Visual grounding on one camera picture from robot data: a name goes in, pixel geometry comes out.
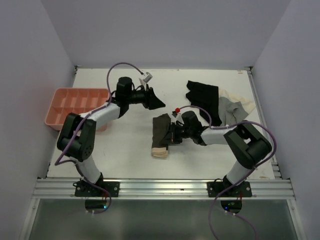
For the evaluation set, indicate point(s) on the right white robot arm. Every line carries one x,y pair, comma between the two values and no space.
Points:
247,144

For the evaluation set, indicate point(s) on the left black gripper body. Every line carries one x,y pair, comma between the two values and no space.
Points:
140,97

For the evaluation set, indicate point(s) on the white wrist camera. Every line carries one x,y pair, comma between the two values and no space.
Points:
176,114
145,78

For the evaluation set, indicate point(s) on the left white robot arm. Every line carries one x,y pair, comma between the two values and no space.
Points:
77,137

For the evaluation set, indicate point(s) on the cream underwear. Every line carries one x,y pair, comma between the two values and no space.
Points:
247,104

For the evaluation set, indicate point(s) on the olive underwear beige waistband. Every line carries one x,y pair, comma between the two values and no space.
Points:
160,127

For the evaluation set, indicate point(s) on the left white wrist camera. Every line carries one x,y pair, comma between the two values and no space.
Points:
145,78

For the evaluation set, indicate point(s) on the grey underwear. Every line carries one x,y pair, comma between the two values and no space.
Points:
230,112

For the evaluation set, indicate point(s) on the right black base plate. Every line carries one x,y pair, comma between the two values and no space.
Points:
220,187

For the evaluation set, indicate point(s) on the pink compartment tray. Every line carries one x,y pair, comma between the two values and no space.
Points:
73,100

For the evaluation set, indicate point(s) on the aluminium mounting rail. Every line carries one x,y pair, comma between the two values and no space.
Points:
168,189

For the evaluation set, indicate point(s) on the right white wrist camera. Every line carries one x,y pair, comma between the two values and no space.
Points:
176,114

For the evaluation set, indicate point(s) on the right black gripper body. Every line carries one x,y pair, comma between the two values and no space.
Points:
178,132

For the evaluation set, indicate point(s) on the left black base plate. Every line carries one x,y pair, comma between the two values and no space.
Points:
106,188

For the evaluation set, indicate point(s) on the black underwear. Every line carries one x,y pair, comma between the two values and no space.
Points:
206,97

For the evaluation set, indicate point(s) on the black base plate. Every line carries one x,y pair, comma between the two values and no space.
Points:
220,187
106,188

